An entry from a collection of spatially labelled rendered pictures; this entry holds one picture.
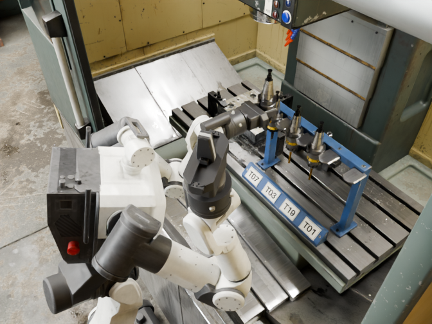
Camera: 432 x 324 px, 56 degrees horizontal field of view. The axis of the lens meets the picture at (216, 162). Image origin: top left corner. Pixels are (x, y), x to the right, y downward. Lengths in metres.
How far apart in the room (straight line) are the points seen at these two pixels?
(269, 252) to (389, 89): 0.89
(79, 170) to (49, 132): 2.56
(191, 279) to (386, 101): 1.31
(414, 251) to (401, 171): 1.91
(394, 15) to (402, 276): 0.32
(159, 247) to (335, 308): 0.85
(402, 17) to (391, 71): 1.55
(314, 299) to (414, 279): 1.12
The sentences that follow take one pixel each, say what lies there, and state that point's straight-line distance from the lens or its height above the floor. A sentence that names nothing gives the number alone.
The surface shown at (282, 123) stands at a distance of 1.54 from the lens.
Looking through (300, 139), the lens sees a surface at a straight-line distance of 1.47.
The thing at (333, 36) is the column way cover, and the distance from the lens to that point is 2.02.
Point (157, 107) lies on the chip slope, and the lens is 2.46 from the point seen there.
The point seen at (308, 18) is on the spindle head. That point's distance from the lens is 1.27.
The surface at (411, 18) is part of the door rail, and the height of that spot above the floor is 2.01.
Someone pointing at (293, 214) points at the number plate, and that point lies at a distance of 1.60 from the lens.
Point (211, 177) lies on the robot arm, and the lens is 0.67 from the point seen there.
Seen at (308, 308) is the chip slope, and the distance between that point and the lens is 1.63.
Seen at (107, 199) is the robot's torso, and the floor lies 1.40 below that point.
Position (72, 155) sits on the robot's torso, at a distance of 1.17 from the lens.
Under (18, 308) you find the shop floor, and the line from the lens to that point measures 2.65.
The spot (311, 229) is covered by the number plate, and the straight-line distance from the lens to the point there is 1.56.
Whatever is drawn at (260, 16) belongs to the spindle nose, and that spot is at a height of 1.53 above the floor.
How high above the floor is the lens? 2.15
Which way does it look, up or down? 44 degrees down
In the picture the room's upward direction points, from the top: straight up
